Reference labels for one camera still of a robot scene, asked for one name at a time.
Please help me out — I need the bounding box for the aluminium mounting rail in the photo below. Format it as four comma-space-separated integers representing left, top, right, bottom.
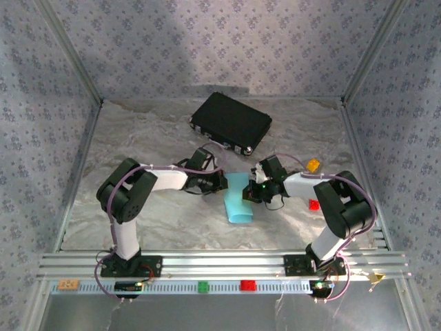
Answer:
36, 250, 413, 282

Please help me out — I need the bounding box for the grey slotted cable duct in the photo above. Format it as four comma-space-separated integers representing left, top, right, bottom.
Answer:
50, 279, 334, 296

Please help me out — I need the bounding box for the aluminium frame post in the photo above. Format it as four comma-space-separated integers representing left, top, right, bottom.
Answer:
340, 0, 413, 106
34, 0, 105, 106

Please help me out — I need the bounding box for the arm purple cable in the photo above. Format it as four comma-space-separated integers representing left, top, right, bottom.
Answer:
271, 152, 379, 304
93, 142, 229, 304

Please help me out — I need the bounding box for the orange toy brick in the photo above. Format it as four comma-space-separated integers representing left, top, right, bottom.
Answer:
58, 279, 81, 292

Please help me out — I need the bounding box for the grey metal panel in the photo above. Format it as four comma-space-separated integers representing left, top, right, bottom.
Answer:
41, 294, 411, 331

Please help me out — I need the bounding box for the black hard case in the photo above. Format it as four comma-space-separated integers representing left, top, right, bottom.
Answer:
188, 91, 273, 157

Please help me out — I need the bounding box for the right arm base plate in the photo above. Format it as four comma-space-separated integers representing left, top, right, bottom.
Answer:
283, 254, 347, 277

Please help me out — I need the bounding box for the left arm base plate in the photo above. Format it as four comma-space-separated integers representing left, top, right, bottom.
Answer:
99, 254, 163, 279

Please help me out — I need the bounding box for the aluminium table side rail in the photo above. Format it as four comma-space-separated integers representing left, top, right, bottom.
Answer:
53, 99, 104, 252
339, 99, 394, 252

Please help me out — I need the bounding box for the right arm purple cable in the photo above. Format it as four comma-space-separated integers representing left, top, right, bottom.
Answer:
271, 152, 379, 304

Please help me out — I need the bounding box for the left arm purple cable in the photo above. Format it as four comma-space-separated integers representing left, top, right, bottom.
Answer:
93, 142, 229, 304

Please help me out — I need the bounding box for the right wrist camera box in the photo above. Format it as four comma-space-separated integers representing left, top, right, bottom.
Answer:
254, 164, 269, 186

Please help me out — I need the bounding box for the light blue paper sheet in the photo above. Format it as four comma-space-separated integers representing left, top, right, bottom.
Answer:
223, 171, 255, 224

